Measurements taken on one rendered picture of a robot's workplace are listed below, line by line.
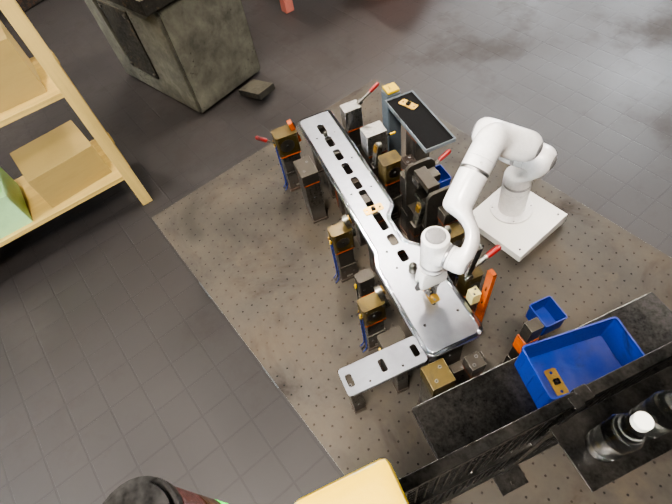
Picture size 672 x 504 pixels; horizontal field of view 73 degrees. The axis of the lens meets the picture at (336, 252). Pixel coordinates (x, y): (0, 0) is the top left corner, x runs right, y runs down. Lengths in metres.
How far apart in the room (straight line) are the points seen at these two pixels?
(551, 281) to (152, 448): 2.18
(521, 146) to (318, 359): 1.11
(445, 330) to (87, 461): 2.11
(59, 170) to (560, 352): 3.12
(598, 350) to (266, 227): 1.53
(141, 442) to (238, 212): 1.36
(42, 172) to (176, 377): 1.62
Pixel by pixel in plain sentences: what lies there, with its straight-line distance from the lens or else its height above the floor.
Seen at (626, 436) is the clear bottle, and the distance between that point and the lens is 0.98.
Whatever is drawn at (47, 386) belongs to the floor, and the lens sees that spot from 3.32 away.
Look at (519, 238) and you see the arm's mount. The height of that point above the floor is 0.74.
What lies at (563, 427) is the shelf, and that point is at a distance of 1.11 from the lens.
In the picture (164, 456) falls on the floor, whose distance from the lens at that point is 2.79.
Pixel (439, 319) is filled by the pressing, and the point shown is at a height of 1.00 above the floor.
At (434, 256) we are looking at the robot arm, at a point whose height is 1.33.
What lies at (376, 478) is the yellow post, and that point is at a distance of 0.47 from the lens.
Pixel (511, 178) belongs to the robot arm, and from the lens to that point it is 2.05.
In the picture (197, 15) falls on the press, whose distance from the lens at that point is 4.08.
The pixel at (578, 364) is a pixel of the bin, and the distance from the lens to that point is 1.62.
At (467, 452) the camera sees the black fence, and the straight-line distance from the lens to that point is 0.94.
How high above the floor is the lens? 2.46
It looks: 55 degrees down
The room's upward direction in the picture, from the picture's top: 12 degrees counter-clockwise
